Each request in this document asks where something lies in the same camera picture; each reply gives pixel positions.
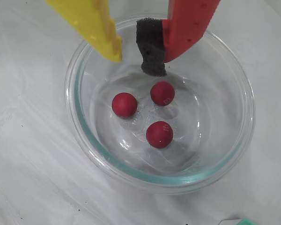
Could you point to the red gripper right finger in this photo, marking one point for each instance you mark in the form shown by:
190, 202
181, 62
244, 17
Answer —
187, 25

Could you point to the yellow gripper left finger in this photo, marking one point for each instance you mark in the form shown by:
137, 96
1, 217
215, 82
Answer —
96, 30

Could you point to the red candy ball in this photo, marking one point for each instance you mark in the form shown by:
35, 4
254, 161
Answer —
124, 104
162, 93
159, 134

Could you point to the weekly pill organizer box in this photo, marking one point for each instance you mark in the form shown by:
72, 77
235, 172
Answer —
244, 221

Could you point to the white tablecloth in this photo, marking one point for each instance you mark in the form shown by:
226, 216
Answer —
32, 140

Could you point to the clear glass bowl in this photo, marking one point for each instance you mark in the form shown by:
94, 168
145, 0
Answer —
135, 173

